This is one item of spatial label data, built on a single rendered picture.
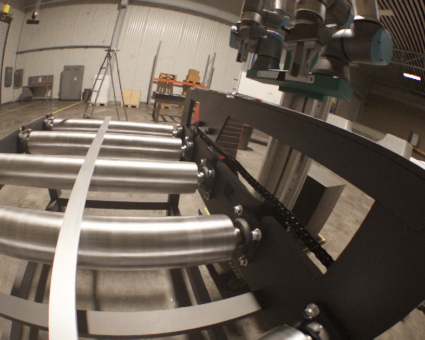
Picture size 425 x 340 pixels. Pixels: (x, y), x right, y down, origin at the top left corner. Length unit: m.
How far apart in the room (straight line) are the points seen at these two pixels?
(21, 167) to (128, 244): 0.50
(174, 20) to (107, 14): 3.70
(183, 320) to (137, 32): 10.97
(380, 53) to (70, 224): 0.98
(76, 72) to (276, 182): 10.40
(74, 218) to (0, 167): 0.48
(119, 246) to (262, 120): 0.39
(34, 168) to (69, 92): 10.26
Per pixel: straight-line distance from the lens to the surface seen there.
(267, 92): 5.30
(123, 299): 1.29
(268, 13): 1.03
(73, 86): 10.79
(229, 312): 0.43
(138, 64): 10.63
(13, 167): 0.75
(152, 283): 1.33
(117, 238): 0.35
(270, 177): 1.30
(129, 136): 0.88
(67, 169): 0.63
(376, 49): 0.79
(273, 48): 1.20
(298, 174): 1.09
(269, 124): 0.41
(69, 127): 1.23
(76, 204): 0.41
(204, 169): 0.66
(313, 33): 0.53
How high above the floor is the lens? 1.16
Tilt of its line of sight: 23 degrees down
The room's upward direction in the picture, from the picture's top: 13 degrees clockwise
